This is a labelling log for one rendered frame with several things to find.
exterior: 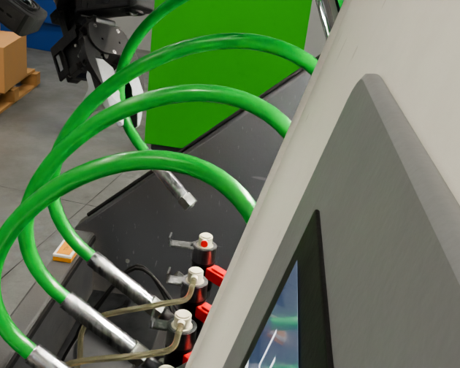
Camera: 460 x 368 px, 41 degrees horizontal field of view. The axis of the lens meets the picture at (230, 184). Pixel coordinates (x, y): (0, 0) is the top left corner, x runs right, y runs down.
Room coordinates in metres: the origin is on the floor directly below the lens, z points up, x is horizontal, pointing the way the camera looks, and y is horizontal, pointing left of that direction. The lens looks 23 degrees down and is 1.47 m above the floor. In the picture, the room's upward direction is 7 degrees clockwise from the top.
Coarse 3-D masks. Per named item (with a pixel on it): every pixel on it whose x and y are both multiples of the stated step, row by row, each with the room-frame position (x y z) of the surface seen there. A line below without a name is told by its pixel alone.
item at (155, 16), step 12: (168, 0) 0.75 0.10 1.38; (180, 0) 0.74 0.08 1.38; (156, 12) 0.76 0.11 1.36; (168, 12) 0.75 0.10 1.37; (144, 24) 0.76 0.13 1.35; (132, 36) 0.77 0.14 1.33; (144, 36) 0.77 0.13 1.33; (132, 48) 0.77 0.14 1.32; (120, 60) 0.78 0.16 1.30; (120, 96) 0.78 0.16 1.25; (132, 132) 0.77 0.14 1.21; (144, 144) 0.77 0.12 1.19
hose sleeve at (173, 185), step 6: (156, 174) 0.75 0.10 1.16; (162, 174) 0.74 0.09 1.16; (168, 174) 0.74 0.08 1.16; (162, 180) 0.74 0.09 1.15; (168, 180) 0.74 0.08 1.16; (174, 180) 0.74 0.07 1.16; (168, 186) 0.74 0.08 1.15; (174, 186) 0.74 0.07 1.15; (180, 186) 0.74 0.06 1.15; (174, 192) 0.73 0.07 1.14; (180, 192) 0.73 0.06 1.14; (186, 192) 0.73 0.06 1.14; (180, 198) 0.73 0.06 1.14
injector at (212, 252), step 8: (200, 248) 0.62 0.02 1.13; (216, 248) 0.63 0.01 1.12; (192, 256) 0.63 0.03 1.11; (200, 256) 0.62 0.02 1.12; (208, 256) 0.62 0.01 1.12; (192, 264) 0.63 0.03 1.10; (200, 264) 0.62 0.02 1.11; (208, 264) 0.62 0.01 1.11; (176, 272) 0.64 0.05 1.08; (208, 280) 0.62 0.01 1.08; (208, 288) 0.63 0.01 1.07; (208, 296) 0.63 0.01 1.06
